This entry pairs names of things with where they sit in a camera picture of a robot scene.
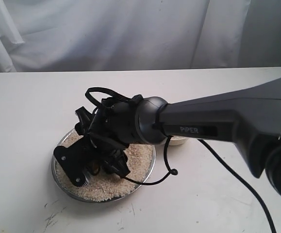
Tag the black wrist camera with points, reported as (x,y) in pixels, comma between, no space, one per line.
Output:
(85,120)

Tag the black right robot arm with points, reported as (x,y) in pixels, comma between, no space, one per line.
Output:
(249,118)

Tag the brown wooden cup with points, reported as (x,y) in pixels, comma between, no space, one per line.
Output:
(94,168)

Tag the white backdrop curtain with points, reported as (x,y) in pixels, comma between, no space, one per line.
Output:
(100,35)

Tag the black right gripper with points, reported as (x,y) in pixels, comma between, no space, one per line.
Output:
(111,128)

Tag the large metal rice plate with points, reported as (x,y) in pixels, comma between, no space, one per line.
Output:
(57,174)

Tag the small cream bowl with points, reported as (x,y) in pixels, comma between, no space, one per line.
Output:
(177,140)

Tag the beige grain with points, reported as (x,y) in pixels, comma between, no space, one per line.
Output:
(135,165)

